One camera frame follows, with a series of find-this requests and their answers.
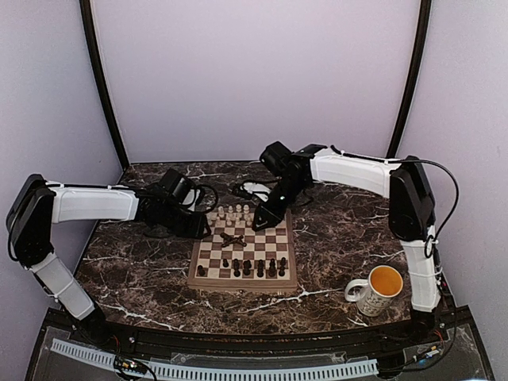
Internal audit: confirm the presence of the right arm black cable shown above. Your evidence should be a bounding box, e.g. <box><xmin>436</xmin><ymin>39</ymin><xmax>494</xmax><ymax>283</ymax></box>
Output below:
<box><xmin>400</xmin><ymin>158</ymin><xmax>460</xmax><ymax>259</ymax></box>

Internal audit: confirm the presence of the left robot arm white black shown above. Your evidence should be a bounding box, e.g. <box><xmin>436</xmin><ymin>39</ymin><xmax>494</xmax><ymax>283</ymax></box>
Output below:
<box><xmin>6</xmin><ymin>170</ymin><xmax>211</xmax><ymax>346</ymax></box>

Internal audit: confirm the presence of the black frame post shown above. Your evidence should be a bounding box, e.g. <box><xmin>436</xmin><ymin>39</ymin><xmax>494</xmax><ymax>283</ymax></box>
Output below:
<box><xmin>79</xmin><ymin>0</ymin><xmax>130</xmax><ymax>171</ymax></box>
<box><xmin>386</xmin><ymin>0</ymin><xmax>433</xmax><ymax>159</ymax></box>

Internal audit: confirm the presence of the left black frame post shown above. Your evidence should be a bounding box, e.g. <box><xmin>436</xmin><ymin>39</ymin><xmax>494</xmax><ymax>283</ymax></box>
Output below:
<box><xmin>79</xmin><ymin>0</ymin><xmax>130</xmax><ymax>171</ymax></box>

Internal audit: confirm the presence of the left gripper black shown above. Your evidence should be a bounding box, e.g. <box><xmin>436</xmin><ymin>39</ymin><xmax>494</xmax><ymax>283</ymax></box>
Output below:
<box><xmin>160</xmin><ymin>202</ymin><xmax>212</xmax><ymax>240</ymax></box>

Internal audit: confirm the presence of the wooden chess board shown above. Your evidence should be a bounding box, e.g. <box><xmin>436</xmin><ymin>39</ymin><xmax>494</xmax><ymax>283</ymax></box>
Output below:
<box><xmin>187</xmin><ymin>212</ymin><xmax>298</xmax><ymax>294</ymax></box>

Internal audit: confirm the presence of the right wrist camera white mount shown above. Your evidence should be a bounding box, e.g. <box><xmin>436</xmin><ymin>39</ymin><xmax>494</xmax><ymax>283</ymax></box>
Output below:
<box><xmin>231</xmin><ymin>182</ymin><xmax>271</xmax><ymax>202</ymax></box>

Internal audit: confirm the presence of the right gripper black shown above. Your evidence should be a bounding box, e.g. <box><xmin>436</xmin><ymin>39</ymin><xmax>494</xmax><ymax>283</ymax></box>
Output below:
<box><xmin>252</xmin><ymin>176</ymin><xmax>308</xmax><ymax>232</ymax></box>

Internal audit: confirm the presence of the white cable duct strip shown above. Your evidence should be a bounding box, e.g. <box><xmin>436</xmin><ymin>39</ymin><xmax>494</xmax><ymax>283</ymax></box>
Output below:
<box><xmin>50</xmin><ymin>338</ymin><xmax>379</xmax><ymax>380</ymax></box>

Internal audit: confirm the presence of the right black frame post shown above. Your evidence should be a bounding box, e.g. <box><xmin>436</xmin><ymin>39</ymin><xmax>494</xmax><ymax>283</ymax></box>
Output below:
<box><xmin>386</xmin><ymin>0</ymin><xmax>433</xmax><ymax>159</ymax></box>

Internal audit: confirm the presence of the white mug yellow inside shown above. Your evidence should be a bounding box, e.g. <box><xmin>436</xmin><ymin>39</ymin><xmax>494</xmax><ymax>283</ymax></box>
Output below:
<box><xmin>344</xmin><ymin>265</ymin><xmax>404</xmax><ymax>318</ymax></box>

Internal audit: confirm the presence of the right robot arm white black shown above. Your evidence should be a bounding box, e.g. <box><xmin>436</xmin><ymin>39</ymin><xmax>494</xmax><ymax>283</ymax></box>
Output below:
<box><xmin>241</xmin><ymin>141</ymin><xmax>441</xmax><ymax>313</ymax></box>

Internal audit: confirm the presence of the white chess pieces row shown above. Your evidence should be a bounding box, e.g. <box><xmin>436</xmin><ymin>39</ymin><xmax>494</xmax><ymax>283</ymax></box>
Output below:
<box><xmin>206</xmin><ymin>204</ymin><xmax>254</xmax><ymax>228</ymax></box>

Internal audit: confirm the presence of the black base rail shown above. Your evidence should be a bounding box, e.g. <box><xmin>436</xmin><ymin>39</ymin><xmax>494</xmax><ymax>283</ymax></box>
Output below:
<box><xmin>41</xmin><ymin>307</ymin><xmax>483</xmax><ymax>359</ymax></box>

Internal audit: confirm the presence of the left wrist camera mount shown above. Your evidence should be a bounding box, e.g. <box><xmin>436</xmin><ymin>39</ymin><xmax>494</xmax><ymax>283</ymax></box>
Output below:
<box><xmin>183</xmin><ymin>187</ymin><xmax>205</xmax><ymax>211</ymax></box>

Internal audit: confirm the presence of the dark tall piece back row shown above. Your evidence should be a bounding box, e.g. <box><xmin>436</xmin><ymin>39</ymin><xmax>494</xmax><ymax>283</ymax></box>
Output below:
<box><xmin>267</xmin><ymin>259</ymin><xmax>277</xmax><ymax>278</ymax></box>

